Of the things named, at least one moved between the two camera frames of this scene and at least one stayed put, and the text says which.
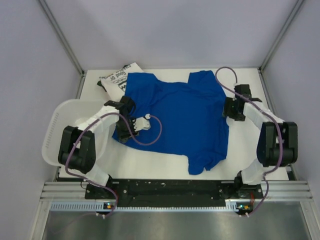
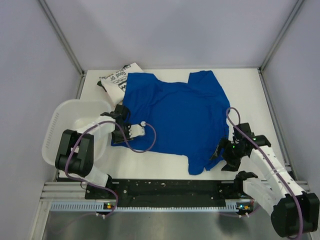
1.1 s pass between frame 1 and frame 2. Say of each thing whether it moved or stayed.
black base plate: stayed
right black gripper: moved
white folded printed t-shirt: stayed
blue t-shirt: stayed
